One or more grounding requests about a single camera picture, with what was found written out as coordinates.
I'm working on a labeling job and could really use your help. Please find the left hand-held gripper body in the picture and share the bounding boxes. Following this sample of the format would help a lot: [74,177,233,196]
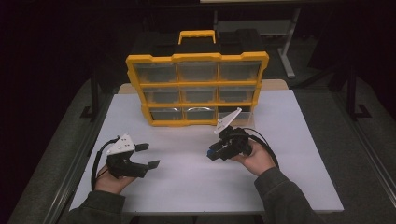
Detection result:
[105,133,149,180]

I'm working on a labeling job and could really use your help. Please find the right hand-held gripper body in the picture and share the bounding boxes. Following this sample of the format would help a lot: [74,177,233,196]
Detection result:
[213,107,254,161]

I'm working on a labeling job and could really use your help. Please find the person's left hand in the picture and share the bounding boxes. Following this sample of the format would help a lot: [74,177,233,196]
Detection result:
[93,164,136,196]

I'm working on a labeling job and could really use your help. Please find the person's right hand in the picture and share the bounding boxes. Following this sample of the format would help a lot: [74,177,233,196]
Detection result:
[231,139,279,177]

